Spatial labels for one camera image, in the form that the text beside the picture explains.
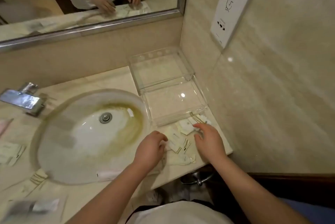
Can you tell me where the person's right forearm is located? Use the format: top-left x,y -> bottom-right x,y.
209,153 -> 313,224

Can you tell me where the pink toothbrush packet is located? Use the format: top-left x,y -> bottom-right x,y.
0,118 -> 14,139
97,170 -> 124,181

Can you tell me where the person's right hand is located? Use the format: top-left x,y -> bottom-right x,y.
193,123 -> 228,165

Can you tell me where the chrome faucet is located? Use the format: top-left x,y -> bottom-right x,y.
0,82 -> 47,117

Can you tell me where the white oval sink basin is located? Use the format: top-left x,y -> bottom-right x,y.
30,89 -> 151,186

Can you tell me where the chrome pipe fitting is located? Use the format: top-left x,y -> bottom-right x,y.
180,171 -> 215,187

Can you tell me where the metal sink drain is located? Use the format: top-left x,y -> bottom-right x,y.
99,112 -> 113,124

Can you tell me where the blue cloth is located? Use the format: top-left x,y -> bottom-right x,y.
278,197 -> 335,224

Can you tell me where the white wall socket panel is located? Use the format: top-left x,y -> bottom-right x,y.
210,0 -> 256,49

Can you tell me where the person's left hand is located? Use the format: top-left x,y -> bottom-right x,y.
132,131 -> 169,172

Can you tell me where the person's left forearm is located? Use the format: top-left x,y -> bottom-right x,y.
65,162 -> 160,224

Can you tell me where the clear packet with dark item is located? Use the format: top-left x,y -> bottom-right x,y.
6,198 -> 61,218

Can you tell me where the dark wooden door frame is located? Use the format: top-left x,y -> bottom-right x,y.
247,172 -> 335,206

